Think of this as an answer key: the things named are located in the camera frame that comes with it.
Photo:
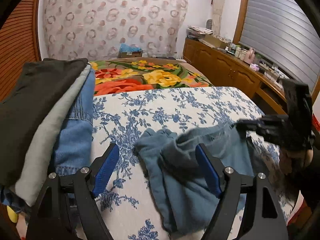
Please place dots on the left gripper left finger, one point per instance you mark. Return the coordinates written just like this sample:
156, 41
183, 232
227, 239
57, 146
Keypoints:
102, 169

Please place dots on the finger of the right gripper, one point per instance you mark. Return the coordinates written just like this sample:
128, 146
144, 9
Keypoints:
250, 123
242, 130

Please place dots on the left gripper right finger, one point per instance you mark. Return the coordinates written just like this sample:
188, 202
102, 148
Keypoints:
212, 169

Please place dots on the teal blue pants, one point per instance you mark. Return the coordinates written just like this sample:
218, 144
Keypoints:
178, 186

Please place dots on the person's right hand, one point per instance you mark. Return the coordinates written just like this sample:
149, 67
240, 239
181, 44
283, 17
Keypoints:
290, 161

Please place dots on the folded blue denim jeans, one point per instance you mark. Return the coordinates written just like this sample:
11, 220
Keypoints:
72, 147

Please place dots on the blue white floral sheet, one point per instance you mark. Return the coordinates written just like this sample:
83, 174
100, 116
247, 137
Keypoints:
127, 205

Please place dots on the brown wooden sideboard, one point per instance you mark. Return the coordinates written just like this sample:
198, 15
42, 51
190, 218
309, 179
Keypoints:
226, 70

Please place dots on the grey folded garment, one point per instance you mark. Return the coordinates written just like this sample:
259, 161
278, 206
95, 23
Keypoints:
38, 155

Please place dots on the pink bottle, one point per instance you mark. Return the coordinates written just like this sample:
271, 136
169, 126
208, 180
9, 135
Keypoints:
250, 56

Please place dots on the cardboard box on sideboard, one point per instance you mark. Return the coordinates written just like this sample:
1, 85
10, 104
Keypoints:
217, 41

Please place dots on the colourful floral blanket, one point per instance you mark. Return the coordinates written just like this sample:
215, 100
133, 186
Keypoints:
141, 73

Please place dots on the yellow plush toy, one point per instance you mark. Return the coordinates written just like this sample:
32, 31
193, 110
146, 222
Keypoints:
13, 216

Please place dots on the stack of papers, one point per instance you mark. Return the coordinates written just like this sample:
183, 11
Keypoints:
198, 32

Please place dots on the grey window roller shutter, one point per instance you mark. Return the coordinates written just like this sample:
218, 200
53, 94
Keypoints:
280, 31

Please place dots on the cardboard box with blue bag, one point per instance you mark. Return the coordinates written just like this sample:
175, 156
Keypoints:
126, 51

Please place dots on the brown louvered wooden wardrobe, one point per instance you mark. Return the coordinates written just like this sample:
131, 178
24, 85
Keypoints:
19, 43

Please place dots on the circle patterned lace curtain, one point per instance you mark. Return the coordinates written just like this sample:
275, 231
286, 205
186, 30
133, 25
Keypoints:
96, 29

